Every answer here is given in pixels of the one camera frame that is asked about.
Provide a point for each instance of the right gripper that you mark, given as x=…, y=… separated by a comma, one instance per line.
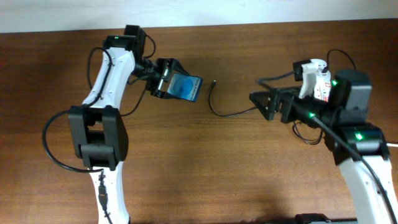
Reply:
x=291, y=99

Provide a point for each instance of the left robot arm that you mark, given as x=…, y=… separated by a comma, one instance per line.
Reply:
x=99, y=135

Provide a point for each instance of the white power strip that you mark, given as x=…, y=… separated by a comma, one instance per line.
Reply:
x=322, y=87

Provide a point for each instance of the blue Samsung Galaxy smartphone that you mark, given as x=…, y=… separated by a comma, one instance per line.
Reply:
x=185, y=87

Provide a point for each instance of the white USB charger adapter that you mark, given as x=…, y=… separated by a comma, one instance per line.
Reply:
x=322, y=66

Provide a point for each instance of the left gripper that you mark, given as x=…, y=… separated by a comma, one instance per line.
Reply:
x=173, y=64

